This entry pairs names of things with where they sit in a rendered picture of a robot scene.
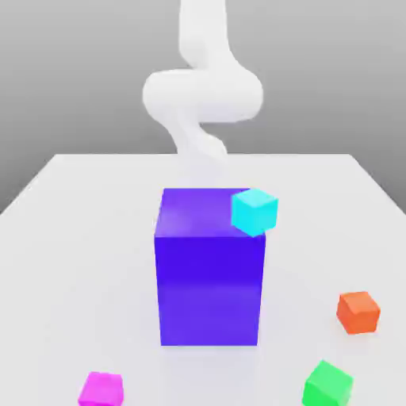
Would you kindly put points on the small green cube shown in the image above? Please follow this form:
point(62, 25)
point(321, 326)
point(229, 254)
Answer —
point(326, 385)

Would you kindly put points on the large purple box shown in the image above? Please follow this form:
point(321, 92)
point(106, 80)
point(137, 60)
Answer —
point(207, 285)

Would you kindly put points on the small magenta cube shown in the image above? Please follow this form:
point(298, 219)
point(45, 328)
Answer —
point(101, 389)

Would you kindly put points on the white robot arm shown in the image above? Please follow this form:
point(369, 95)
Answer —
point(203, 95)

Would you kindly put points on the small cyan cube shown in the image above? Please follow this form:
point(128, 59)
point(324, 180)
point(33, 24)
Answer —
point(253, 212)

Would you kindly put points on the small orange cube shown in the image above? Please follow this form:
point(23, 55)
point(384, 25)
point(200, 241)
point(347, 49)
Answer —
point(358, 314)

